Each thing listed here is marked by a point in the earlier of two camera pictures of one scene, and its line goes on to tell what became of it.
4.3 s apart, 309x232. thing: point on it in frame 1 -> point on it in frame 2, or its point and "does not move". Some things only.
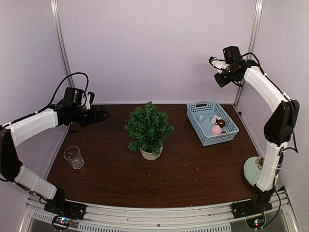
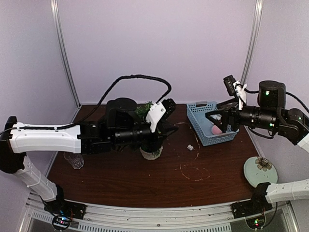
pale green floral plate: (252, 167) does not move
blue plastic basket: (199, 114) does not move
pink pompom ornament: (216, 130) does not move
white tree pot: (150, 156) does not move
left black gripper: (94, 117) -> (163, 130)
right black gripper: (221, 82) -> (225, 113)
